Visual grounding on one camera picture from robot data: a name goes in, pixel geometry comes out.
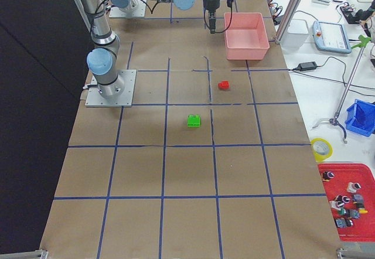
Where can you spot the black power adapter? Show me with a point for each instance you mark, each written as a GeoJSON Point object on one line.
{"type": "Point", "coordinates": [306, 66]}

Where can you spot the reacher grabber tool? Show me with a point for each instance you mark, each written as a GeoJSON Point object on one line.
{"type": "Point", "coordinates": [364, 40]}

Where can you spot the white plastic container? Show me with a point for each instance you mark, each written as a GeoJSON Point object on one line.
{"type": "Point", "coordinates": [295, 36]}

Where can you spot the blue storage bin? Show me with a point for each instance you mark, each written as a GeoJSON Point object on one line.
{"type": "Point", "coordinates": [360, 118]}

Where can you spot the aluminium frame post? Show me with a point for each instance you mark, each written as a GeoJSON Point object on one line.
{"type": "Point", "coordinates": [286, 20]}

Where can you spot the teach pendant tablet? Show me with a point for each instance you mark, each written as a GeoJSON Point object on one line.
{"type": "Point", "coordinates": [330, 37]}

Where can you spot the yellow tape roll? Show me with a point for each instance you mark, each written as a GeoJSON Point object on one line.
{"type": "Point", "coordinates": [322, 149]}

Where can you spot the red plastic tray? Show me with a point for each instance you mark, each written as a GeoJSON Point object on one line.
{"type": "Point", "coordinates": [349, 188]}

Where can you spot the red toy block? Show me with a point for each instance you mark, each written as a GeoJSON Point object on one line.
{"type": "Point", "coordinates": [224, 85]}

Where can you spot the pink plastic box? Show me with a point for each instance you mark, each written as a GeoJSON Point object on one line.
{"type": "Point", "coordinates": [246, 37]}

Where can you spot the green toy block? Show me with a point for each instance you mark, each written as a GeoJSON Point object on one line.
{"type": "Point", "coordinates": [193, 121]}

